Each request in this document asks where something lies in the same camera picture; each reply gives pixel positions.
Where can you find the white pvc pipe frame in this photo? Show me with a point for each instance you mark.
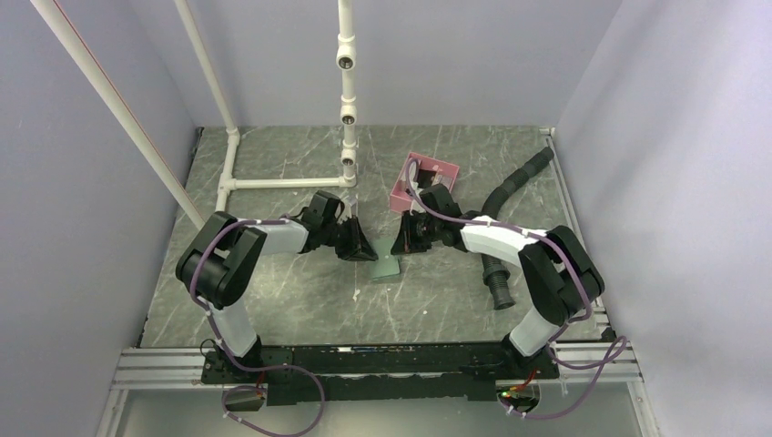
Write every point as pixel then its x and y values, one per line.
pixel 66 33

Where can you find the pink plastic tray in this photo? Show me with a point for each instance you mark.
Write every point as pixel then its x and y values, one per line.
pixel 421 172

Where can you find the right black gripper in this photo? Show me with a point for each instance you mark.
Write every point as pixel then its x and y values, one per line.
pixel 405 242

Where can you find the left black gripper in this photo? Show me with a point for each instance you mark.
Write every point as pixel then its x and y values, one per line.
pixel 359 247

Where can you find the green card holder wallet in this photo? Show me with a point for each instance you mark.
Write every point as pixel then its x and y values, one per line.
pixel 387 266

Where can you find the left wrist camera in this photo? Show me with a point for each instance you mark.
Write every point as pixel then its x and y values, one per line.
pixel 326 208

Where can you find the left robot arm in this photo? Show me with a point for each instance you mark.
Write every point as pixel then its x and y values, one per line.
pixel 217 266

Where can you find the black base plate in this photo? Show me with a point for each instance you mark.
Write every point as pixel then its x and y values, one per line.
pixel 474 371

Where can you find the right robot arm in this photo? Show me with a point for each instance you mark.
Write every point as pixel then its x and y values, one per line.
pixel 562 280

